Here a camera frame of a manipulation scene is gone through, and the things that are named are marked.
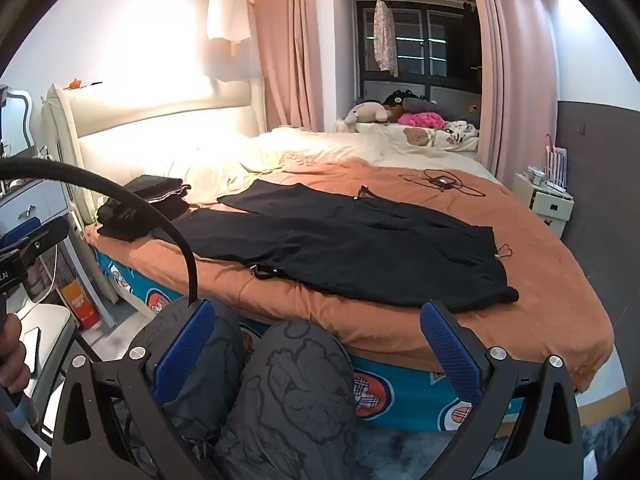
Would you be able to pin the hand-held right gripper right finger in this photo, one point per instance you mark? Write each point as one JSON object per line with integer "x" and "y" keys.
{"x": 450, "y": 355}

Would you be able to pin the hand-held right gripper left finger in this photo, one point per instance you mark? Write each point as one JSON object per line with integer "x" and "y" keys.
{"x": 184, "y": 355}

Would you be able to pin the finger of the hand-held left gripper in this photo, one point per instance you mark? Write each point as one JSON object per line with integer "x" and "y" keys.
{"x": 45, "y": 235}

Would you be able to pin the black pants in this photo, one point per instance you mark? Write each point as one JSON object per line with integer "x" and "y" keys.
{"x": 350, "y": 245}

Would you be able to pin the person's left hand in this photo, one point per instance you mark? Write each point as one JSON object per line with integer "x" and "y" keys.
{"x": 12, "y": 355}

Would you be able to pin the blue-grey drawer cabinet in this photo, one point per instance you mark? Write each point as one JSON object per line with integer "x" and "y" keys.
{"x": 35, "y": 200}

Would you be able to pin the white chair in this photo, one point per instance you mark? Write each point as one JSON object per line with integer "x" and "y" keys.
{"x": 50, "y": 320}

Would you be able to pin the orange box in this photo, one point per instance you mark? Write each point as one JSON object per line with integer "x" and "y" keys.
{"x": 82, "y": 305}

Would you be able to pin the stack of folded black clothes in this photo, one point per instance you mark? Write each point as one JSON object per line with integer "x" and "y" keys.
{"x": 125, "y": 220}

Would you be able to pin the orange blanket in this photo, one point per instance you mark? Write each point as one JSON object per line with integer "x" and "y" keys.
{"x": 525, "y": 270}

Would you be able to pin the person's legs in grey trousers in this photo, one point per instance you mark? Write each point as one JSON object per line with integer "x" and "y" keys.
{"x": 295, "y": 385}

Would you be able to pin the blue shaggy rug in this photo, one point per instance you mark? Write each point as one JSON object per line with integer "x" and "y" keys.
{"x": 390, "y": 455}

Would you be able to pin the white framed mirror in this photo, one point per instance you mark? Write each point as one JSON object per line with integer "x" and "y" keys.
{"x": 27, "y": 105}

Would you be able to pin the small orange toy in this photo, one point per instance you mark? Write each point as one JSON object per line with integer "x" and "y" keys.
{"x": 74, "y": 84}

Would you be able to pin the cream padded headboard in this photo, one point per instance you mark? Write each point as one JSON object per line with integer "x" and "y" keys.
{"x": 150, "y": 95}

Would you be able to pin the white nightstand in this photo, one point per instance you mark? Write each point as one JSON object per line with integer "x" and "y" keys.
{"x": 545, "y": 205}

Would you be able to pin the striped bag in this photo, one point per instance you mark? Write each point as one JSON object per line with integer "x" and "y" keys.
{"x": 557, "y": 160}

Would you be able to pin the black spotted white cloth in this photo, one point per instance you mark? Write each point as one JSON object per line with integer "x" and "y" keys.
{"x": 462, "y": 131}

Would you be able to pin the pink fluffy cloth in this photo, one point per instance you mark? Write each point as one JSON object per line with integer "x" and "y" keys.
{"x": 420, "y": 120}

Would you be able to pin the grey pillow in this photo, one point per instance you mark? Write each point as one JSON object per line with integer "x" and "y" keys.
{"x": 422, "y": 105}

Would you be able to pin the dark brown plush toy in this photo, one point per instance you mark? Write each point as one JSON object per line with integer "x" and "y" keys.
{"x": 397, "y": 105}

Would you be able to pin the white plush toy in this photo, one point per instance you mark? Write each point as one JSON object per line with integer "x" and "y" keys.
{"x": 370, "y": 111}

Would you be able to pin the hanging white garment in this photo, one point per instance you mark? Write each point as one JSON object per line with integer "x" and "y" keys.
{"x": 227, "y": 10}

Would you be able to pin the pink curtain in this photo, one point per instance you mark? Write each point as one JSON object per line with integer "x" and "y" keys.
{"x": 290, "y": 50}
{"x": 515, "y": 60}

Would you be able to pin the dark framed window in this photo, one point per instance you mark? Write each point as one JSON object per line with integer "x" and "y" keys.
{"x": 440, "y": 40}

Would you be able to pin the hanging floral garment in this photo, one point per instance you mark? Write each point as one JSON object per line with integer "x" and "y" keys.
{"x": 384, "y": 40}

